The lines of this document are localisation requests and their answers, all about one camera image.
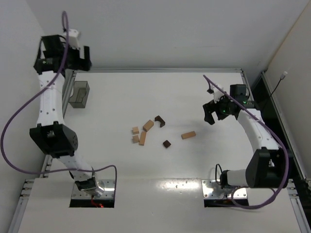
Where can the small light wood cube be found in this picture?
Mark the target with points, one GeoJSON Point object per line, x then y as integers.
{"type": "Point", "coordinates": [135, 130]}
{"type": "Point", "coordinates": [135, 138]}

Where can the grey plastic block box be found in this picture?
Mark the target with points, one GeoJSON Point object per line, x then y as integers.
{"type": "Point", "coordinates": [79, 96]}

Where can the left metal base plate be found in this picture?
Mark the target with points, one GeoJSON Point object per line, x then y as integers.
{"type": "Point", "coordinates": [105, 191]}

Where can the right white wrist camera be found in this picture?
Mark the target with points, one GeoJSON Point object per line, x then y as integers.
{"type": "Point", "coordinates": [217, 94]}

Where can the dark wood arch block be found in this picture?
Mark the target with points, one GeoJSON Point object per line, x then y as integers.
{"type": "Point", "coordinates": [160, 120]}

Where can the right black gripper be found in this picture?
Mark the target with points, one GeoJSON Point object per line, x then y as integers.
{"type": "Point", "coordinates": [216, 109]}

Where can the small dark wood block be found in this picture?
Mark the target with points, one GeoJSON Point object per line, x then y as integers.
{"type": "Point", "coordinates": [166, 144]}

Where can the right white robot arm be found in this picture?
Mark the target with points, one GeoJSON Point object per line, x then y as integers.
{"type": "Point", "coordinates": [269, 161]}

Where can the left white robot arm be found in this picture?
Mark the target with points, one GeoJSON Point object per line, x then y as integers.
{"type": "Point", "coordinates": [51, 134]}

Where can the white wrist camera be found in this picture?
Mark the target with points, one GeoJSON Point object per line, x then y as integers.
{"type": "Point", "coordinates": [217, 94]}
{"type": "Point", "coordinates": [74, 36]}

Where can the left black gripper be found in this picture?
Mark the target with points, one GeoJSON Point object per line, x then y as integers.
{"type": "Point", "coordinates": [76, 61]}

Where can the metal base plate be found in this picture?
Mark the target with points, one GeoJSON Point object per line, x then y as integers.
{"type": "Point", "coordinates": [105, 191]}
{"type": "Point", "coordinates": [213, 191]}

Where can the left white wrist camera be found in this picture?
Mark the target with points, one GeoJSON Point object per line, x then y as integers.
{"type": "Point", "coordinates": [74, 36]}

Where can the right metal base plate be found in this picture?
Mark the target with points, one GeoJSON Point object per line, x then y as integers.
{"type": "Point", "coordinates": [213, 191]}

